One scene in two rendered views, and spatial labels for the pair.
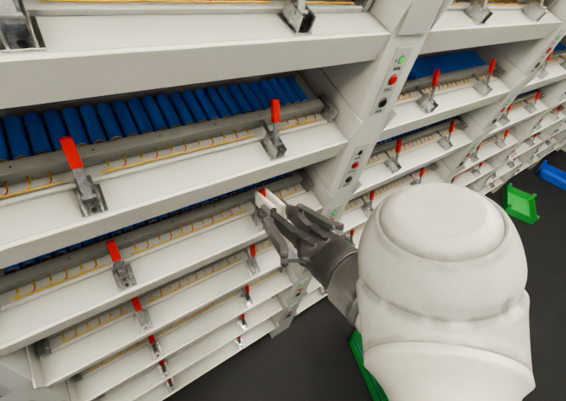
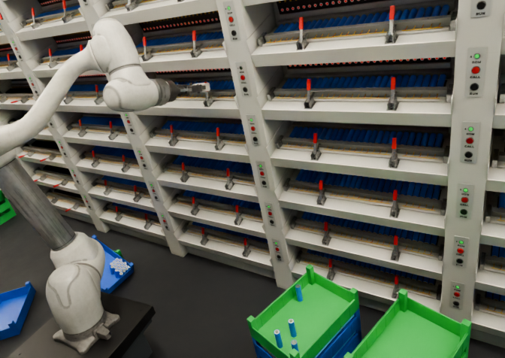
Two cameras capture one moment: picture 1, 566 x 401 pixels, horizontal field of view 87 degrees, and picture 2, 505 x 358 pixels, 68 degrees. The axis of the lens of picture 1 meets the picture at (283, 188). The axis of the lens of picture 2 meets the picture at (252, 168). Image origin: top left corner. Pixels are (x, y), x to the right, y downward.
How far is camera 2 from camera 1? 1.45 m
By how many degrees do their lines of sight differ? 65
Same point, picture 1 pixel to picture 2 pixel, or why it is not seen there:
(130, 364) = (176, 178)
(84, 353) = (156, 142)
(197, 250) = (182, 104)
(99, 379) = (166, 176)
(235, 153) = (185, 54)
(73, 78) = (135, 16)
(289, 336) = not seen: hidden behind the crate
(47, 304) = not seen: hidden behind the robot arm
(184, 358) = (204, 214)
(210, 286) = (201, 145)
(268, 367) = (254, 295)
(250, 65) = (168, 13)
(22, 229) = not seen: hidden behind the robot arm
